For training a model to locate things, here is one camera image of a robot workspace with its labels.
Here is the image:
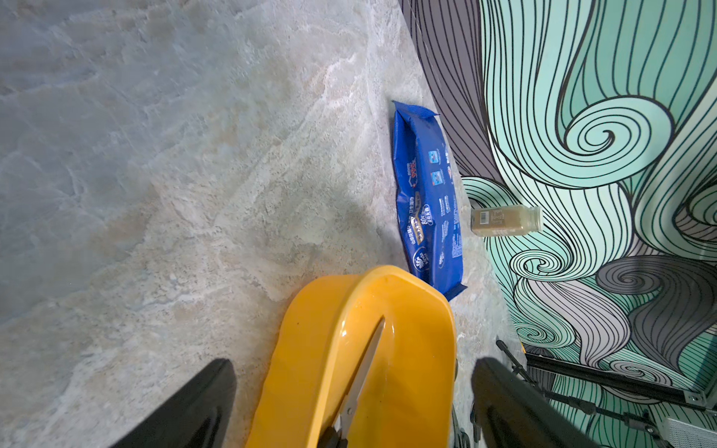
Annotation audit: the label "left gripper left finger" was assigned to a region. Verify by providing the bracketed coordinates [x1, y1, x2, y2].
[115, 358, 236, 447]

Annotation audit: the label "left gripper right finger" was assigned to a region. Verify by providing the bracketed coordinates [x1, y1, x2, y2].
[472, 358, 596, 448]

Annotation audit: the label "yellow storage box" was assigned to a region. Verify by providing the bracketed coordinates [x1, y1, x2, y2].
[248, 266, 457, 447]

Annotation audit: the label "black scissors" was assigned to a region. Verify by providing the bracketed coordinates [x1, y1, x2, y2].
[317, 317, 386, 448]

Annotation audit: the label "black mini tripod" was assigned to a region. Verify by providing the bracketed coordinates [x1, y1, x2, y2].
[496, 340, 716, 447]

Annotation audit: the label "small beige bottle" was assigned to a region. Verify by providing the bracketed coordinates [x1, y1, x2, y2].
[471, 205, 543, 237]

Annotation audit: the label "blue snack packet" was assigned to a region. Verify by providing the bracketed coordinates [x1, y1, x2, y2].
[392, 102, 465, 301]

